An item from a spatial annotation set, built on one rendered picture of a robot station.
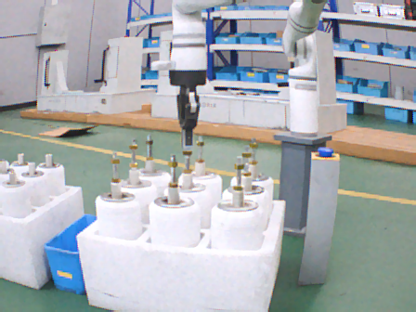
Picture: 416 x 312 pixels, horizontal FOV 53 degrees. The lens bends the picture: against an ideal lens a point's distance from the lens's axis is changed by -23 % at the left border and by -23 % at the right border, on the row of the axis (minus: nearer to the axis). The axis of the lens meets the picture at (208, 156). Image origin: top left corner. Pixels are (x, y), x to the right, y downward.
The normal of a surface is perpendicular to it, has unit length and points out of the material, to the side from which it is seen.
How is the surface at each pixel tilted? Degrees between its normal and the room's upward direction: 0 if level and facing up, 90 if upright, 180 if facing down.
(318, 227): 90
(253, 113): 90
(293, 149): 90
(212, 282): 90
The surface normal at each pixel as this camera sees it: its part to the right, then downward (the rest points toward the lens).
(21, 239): -0.17, 0.18
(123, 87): 0.77, 0.11
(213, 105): -0.64, 0.14
